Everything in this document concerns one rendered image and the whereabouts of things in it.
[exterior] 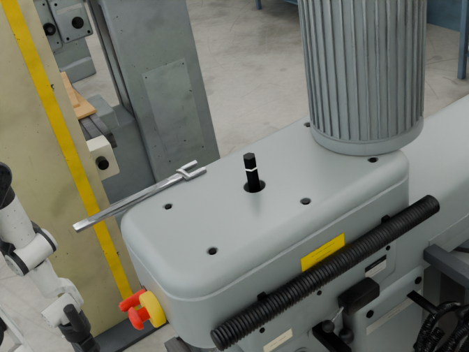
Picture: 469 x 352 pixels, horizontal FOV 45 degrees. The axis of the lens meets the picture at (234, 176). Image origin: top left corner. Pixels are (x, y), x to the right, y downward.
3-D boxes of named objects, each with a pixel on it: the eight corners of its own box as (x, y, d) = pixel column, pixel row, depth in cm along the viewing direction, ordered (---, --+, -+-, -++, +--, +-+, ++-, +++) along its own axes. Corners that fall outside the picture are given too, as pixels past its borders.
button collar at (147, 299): (159, 335, 92) (150, 311, 88) (144, 313, 96) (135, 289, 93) (169, 328, 93) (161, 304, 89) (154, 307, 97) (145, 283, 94)
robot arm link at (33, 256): (28, 293, 170) (-3, 247, 159) (55, 271, 176) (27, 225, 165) (47, 306, 163) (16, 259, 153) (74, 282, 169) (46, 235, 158)
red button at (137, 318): (139, 337, 91) (132, 320, 89) (129, 322, 94) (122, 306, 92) (156, 326, 92) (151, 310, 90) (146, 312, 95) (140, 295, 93)
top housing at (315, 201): (200, 369, 85) (176, 297, 76) (130, 275, 104) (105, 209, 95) (419, 225, 102) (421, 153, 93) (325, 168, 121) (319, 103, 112)
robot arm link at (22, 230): (4, 265, 164) (-32, 209, 150) (40, 237, 170) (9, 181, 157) (25, 281, 157) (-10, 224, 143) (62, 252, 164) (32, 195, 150)
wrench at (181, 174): (79, 237, 90) (77, 232, 90) (71, 225, 93) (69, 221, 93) (206, 172, 99) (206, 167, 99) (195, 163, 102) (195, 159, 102)
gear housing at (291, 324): (257, 371, 95) (248, 332, 89) (188, 290, 113) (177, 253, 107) (400, 273, 107) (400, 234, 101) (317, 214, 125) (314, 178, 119)
